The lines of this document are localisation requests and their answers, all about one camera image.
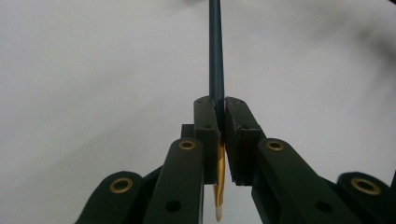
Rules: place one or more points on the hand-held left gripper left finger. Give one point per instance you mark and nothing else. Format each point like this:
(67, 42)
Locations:
(180, 186)

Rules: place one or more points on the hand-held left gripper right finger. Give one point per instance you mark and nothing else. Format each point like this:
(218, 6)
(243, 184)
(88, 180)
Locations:
(280, 186)

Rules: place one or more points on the dark chopstick with orange end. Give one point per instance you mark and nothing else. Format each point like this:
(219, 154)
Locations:
(216, 46)

